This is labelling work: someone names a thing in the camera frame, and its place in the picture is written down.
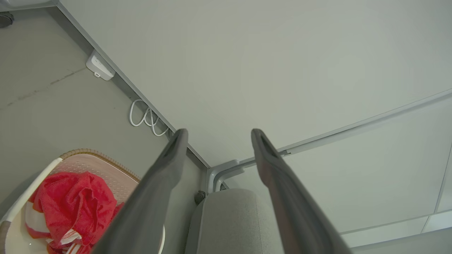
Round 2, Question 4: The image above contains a white coiled cable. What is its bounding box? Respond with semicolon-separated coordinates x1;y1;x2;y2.
129;99;170;137

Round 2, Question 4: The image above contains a red garment with white trim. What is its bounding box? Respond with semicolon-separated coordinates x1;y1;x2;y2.
25;171;125;254

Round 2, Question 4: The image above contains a white partition panel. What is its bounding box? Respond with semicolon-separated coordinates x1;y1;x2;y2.
56;0;452;168
224;92;452;247

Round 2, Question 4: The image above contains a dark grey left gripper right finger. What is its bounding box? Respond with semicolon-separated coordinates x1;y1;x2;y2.
251;128;353;254

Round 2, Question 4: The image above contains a white woven-rim laundry basket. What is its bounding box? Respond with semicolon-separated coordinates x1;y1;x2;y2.
0;149;166;254

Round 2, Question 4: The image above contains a grey fabric sofa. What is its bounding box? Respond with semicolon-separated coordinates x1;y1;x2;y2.
184;188;452;254

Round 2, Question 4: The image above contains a white power strip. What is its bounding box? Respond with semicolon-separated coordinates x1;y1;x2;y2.
86;49;116;81

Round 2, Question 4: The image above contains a grey partition foot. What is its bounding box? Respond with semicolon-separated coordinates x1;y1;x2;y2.
213;161;256;193
206;159;244;194
0;0;59;10

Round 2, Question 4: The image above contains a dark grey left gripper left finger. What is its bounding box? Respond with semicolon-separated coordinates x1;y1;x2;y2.
93;129;189;254

